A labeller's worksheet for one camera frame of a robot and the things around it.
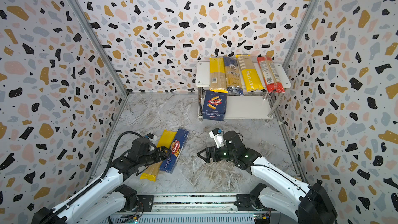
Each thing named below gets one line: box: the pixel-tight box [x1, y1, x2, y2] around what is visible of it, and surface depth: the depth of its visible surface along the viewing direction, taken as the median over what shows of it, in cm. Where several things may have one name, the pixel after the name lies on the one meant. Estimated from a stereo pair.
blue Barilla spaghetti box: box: [159, 128, 190, 174], surface depth 90 cm
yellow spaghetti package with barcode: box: [209, 56, 229, 94], surface depth 80 cm
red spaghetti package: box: [257, 56, 286, 93], surface depth 81 cm
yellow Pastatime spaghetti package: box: [235, 54, 266, 92], surface depth 83 cm
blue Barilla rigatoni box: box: [202, 90, 227, 122], surface depth 100 cm
